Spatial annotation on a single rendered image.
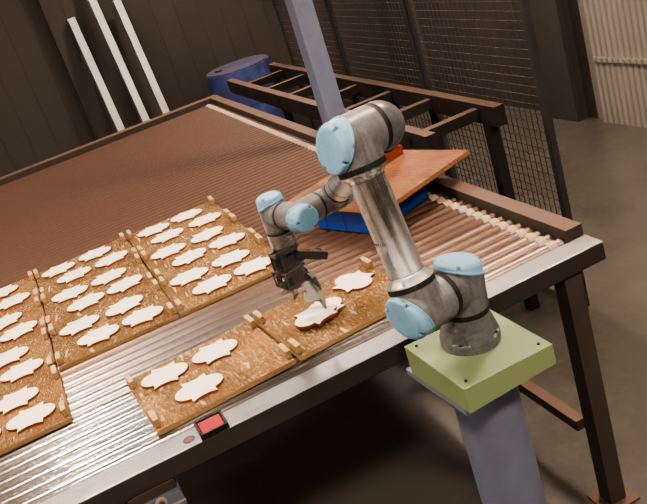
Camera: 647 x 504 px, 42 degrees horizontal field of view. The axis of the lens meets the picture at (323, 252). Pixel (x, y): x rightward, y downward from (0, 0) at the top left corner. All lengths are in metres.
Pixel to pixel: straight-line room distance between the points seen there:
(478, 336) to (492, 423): 0.24
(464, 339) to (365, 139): 0.55
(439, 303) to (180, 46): 6.14
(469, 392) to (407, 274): 0.31
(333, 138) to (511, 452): 0.93
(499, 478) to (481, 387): 0.36
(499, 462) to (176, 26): 6.16
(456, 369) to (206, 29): 6.20
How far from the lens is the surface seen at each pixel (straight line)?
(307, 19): 4.10
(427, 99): 4.13
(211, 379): 2.35
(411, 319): 1.91
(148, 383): 2.47
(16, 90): 7.61
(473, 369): 2.03
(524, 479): 2.31
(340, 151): 1.84
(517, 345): 2.10
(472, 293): 2.01
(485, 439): 2.21
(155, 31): 7.80
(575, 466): 3.18
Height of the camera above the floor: 2.03
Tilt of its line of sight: 22 degrees down
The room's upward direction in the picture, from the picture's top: 18 degrees counter-clockwise
